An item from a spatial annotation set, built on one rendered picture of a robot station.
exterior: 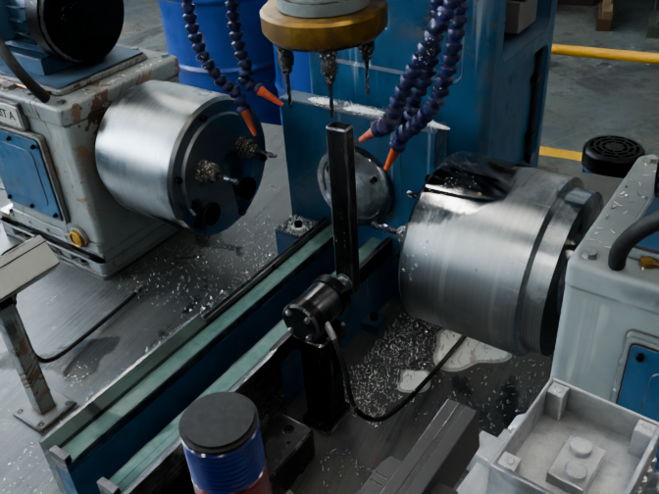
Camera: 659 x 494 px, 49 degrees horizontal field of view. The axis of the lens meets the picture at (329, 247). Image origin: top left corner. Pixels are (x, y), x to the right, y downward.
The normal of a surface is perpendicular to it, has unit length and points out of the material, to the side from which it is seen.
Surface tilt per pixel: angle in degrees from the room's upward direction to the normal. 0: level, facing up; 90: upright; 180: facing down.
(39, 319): 0
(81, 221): 90
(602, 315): 90
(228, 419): 0
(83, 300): 0
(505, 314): 88
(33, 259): 51
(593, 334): 90
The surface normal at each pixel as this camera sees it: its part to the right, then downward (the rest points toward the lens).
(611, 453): -0.06, -0.82
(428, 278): -0.57, 0.36
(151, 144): -0.48, -0.14
